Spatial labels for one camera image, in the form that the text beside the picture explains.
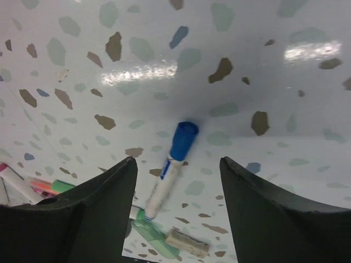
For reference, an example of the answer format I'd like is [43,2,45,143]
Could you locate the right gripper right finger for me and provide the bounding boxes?
[219,157,350,262]

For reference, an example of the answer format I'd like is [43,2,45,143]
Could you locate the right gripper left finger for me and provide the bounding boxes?
[1,157,138,262]

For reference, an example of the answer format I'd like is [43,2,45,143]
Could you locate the blue capped white marker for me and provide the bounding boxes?
[144,121,199,220]

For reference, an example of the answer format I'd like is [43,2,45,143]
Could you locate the green capped orange marker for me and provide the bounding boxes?
[29,179,75,195]

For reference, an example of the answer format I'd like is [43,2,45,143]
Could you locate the green correction tape pen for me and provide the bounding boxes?
[129,206,179,260]

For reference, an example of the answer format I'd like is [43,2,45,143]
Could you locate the beige rectangular eraser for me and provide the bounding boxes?
[166,230,210,259]

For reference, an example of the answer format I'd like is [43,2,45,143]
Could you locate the dark red gel pen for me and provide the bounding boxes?
[0,162,42,205]

